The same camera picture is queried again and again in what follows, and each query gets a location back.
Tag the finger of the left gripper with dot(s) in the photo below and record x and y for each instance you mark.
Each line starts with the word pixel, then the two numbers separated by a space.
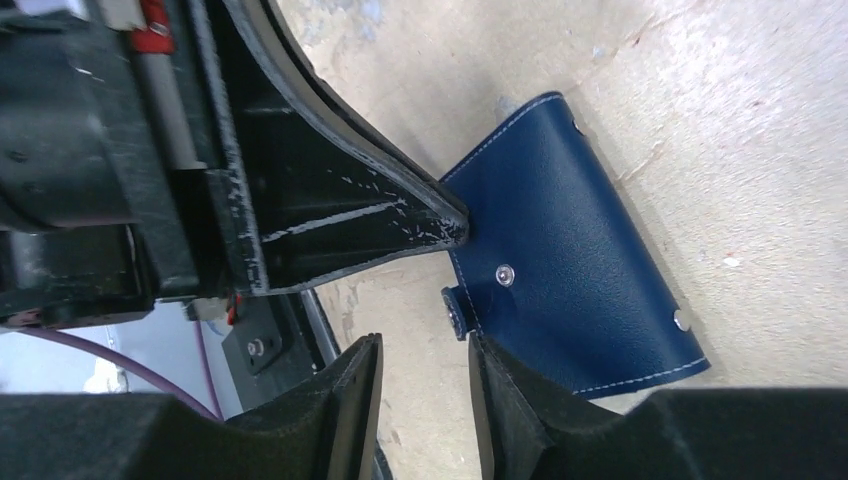
pixel 308 191

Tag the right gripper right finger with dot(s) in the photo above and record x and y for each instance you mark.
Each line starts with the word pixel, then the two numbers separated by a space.
pixel 528 427

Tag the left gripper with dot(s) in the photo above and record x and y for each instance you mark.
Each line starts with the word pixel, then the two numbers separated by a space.
pixel 119 181

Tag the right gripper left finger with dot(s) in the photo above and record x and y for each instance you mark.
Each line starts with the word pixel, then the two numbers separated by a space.
pixel 323 428

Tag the blue card holder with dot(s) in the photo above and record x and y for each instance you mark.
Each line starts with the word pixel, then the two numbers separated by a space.
pixel 554 269

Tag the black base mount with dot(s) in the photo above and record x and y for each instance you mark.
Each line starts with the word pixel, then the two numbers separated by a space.
pixel 276 343

